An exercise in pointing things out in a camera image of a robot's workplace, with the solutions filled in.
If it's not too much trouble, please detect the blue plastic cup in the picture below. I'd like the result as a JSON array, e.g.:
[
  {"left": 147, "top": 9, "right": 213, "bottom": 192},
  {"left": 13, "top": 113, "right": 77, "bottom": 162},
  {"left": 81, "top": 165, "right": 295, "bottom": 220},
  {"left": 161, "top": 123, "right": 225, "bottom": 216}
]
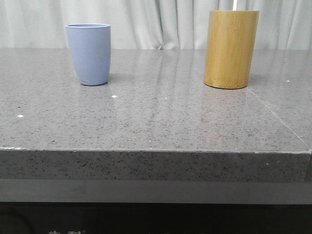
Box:
[{"left": 65, "top": 23, "right": 111, "bottom": 86}]

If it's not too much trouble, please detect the bamboo cylindrical holder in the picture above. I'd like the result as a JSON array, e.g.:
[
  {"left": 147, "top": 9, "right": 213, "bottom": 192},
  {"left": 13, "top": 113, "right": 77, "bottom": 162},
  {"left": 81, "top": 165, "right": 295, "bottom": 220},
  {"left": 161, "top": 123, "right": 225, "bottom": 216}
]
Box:
[{"left": 204, "top": 10, "right": 259, "bottom": 89}]

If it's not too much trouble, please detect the grey-white curtain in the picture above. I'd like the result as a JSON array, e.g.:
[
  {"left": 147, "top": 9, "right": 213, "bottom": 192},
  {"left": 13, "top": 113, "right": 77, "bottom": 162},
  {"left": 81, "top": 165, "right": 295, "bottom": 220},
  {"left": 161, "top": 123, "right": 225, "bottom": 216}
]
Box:
[{"left": 0, "top": 0, "right": 312, "bottom": 50}]

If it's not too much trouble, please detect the dark cabinet under counter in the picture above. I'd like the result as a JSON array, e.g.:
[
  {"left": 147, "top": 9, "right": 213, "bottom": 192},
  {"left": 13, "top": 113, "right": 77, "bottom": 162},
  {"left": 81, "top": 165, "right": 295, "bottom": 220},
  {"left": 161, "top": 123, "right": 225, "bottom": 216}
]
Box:
[{"left": 0, "top": 202, "right": 312, "bottom": 234}]

